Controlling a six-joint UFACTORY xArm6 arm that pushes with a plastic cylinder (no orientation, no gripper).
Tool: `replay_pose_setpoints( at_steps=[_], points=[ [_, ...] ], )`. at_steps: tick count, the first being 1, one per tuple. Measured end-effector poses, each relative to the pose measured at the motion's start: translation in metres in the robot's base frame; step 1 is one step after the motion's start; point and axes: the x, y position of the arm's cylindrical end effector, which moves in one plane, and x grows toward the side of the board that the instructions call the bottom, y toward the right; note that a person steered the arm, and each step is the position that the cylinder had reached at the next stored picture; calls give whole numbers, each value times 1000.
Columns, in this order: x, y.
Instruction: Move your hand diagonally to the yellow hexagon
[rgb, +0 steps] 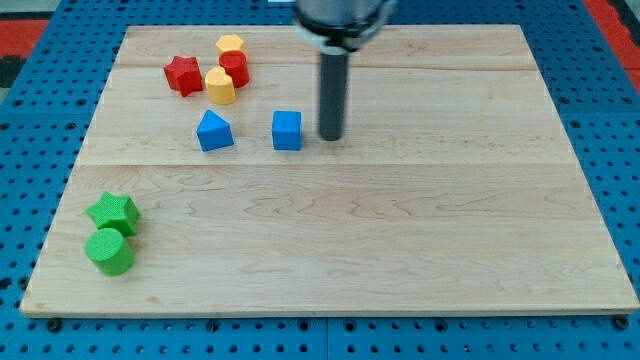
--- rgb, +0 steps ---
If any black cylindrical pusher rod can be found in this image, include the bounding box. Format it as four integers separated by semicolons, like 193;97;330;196
318;54;349;141

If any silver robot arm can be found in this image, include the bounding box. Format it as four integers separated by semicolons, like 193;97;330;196
294;0;397;141

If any yellow hexagon block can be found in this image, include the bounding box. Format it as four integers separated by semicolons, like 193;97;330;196
215;33;247;56

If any blue cube block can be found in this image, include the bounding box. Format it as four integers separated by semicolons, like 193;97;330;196
271;111;302;151

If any red cylinder block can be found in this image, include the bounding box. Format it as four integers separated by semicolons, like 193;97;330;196
219;50;250;88

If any yellow heart block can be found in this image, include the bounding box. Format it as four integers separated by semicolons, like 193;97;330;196
205;66;237;105

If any blue triangle block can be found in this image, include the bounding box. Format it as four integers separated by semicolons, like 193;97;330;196
196;110;234;152

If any red star block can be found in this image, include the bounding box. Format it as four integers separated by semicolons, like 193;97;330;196
163;56;203;97

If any wooden board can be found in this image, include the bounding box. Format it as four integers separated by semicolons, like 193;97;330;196
21;25;639;319

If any green star block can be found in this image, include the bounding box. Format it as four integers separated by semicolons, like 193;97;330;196
86;191;140;237

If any green cylinder block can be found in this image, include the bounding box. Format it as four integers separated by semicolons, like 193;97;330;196
85;228;135;276

